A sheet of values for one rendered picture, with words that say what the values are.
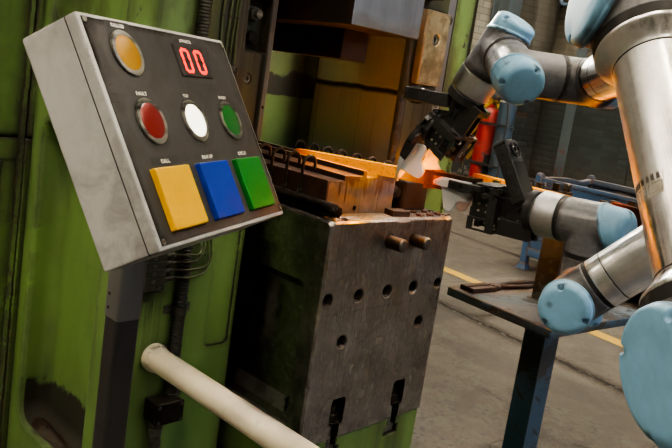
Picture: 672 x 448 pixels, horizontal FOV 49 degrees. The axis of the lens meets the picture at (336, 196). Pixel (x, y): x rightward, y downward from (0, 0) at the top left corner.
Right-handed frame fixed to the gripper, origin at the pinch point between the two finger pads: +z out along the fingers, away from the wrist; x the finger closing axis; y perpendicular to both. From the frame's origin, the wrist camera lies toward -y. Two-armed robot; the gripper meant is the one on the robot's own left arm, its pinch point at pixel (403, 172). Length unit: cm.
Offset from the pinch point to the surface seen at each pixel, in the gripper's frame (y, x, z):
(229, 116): -0.6, -46.4, -9.2
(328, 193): -4.0, -11.8, 8.7
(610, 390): 24, 208, 103
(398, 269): 8.4, 5.6, 18.7
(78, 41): 1, -73, -19
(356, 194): -3.9, -3.8, 9.0
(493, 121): -336, 648, 196
